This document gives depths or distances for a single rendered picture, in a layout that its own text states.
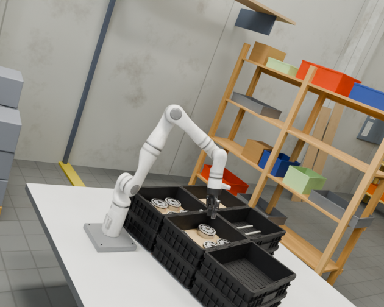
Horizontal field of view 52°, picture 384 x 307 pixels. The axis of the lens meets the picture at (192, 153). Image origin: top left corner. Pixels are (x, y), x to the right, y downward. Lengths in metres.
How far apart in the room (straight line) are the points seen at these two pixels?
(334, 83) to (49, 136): 2.99
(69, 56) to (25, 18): 0.53
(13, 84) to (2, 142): 0.49
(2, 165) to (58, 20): 1.65
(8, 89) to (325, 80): 2.88
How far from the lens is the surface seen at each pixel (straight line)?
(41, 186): 2.45
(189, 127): 1.93
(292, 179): 4.19
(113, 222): 2.04
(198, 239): 2.14
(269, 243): 2.39
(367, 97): 3.93
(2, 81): 3.32
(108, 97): 4.54
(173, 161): 5.33
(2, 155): 3.14
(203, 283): 1.87
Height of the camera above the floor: 1.78
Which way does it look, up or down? 15 degrees down
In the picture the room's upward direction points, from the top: 21 degrees clockwise
